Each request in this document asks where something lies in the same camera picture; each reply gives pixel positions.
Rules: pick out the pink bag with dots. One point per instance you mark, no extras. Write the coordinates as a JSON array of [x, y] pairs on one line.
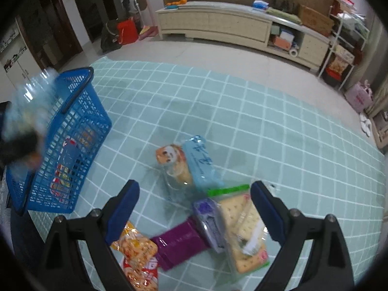
[[359, 97]]

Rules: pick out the white paper roll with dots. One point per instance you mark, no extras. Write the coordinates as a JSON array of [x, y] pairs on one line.
[[294, 52]]

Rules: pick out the blue tissue box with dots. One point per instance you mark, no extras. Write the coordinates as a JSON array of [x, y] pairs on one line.
[[260, 4]]

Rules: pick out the colourful broom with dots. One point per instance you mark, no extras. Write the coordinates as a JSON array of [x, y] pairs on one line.
[[148, 33]]

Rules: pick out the cream television cabinet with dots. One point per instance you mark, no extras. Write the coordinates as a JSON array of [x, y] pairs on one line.
[[212, 21]]

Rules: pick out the cracker packet green edge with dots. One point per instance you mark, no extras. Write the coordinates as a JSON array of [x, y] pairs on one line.
[[239, 215]]

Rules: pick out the small purple grey packet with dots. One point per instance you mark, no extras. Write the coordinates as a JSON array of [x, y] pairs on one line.
[[209, 224]]

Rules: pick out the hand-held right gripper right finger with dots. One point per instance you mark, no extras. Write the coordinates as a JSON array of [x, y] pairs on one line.
[[268, 215]]

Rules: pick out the white cupboard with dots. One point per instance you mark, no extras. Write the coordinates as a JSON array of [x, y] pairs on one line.
[[18, 60]]

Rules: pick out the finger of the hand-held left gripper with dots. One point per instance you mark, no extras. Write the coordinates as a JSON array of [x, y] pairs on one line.
[[19, 148]]

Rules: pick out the red bag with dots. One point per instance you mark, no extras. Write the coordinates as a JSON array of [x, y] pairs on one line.
[[127, 31]]

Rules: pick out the white slipper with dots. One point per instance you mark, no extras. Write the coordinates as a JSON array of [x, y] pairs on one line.
[[368, 129], [364, 118]]

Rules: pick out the cardboard box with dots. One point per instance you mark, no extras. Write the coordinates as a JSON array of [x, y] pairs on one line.
[[315, 19]]

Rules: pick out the white metal rack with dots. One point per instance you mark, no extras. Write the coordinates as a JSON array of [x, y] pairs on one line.
[[333, 45]]

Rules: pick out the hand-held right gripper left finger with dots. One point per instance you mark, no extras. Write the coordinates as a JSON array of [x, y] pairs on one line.
[[121, 218]]

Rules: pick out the dark wooden door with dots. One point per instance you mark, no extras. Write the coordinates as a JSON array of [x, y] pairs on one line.
[[54, 21]]

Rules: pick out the teal checked floor mat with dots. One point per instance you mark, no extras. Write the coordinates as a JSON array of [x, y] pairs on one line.
[[242, 112]]

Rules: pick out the clear plastic snack packet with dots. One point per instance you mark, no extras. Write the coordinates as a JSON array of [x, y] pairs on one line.
[[33, 103]]

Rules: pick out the red yellow gift box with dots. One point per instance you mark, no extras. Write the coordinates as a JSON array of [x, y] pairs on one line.
[[335, 66]]

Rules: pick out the colourful snack packet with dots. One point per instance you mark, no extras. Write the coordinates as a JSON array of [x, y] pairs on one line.
[[62, 178]]

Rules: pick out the orange red snack packet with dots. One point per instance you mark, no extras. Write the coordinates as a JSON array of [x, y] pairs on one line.
[[136, 245]]

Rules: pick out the black bag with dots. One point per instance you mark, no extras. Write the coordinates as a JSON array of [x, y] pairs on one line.
[[109, 36]]

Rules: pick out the orange box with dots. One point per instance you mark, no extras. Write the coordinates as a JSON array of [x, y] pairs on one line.
[[283, 43]]

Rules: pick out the blue plastic basket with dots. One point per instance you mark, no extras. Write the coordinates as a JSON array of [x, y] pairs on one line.
[[85, 121]]

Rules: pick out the white plastic bag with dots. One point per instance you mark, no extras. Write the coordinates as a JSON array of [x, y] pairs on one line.
[[354, 21]]

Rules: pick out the orange biscuit packet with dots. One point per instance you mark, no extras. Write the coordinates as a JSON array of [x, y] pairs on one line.
[[169, 156]]

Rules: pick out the green folded cloth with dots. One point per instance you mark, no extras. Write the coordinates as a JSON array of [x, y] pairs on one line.
[[283, 15]]

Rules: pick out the magenta snack packet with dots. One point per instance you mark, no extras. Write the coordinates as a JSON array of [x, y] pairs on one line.
[[178, 242]]

